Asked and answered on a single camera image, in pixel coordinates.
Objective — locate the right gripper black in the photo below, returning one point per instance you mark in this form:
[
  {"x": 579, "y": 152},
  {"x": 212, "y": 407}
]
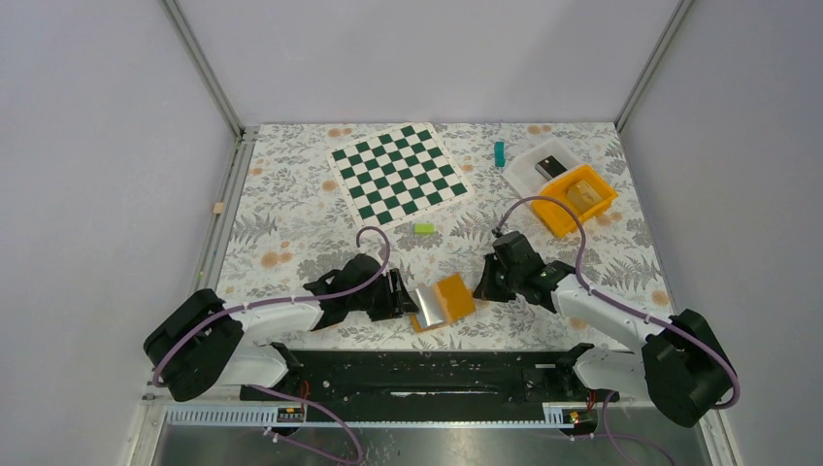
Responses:
[{"x": 486, "y": 288}]

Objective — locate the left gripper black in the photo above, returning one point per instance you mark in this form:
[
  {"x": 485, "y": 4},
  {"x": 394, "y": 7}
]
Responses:
[{"x": 390, "y": 309}]

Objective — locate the orange leather card holder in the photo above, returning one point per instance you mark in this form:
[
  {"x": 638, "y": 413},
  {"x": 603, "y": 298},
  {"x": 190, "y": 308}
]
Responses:
[{"x": 441, "y": 304}]

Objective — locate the gold cards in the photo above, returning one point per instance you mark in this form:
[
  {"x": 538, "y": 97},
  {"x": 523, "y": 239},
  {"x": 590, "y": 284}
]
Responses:
[{"x": 583, "y": 196}]

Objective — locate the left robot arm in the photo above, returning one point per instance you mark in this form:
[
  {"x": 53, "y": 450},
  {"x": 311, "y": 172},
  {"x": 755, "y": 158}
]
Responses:
[{"x": 208, "y": 341}]

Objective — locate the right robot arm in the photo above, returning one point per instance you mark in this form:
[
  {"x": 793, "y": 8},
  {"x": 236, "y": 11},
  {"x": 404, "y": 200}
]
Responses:
[{"x": 676, "y": 363}]

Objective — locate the black card in white bin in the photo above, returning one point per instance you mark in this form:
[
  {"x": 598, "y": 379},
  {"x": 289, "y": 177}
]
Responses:
[{"x": 550, "y": 167}]

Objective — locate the lime green block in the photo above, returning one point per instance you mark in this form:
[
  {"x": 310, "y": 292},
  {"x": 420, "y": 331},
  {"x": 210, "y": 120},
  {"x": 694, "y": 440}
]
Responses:
[{"x": 424, "y": 228}]

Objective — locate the white plastic bin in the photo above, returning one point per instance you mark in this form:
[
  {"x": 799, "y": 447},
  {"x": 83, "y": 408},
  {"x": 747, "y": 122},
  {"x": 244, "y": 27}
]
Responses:
[{"x": 532, "y": 171}]

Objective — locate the green white chessboard mat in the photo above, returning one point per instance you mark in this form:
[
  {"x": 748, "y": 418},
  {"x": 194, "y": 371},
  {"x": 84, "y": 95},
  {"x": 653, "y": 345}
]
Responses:
[{"x": 397, "y": 175}]

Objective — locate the orange plastic bin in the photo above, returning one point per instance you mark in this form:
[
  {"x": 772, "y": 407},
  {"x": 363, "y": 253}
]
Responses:
[{"x": 555, "y": 218}]

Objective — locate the teal block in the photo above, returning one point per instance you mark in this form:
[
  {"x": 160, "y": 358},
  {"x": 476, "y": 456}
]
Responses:
[{"x": 499, "y": 154}]

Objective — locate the floral tablecloth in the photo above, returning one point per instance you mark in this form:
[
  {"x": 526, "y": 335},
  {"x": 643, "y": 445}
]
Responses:
[{"x": 293, "y": 225}]

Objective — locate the aluminium rail front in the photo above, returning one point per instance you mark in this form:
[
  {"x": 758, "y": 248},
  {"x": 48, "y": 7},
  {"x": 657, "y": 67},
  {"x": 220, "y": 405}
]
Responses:
[{"x": 290, "y": 415}]

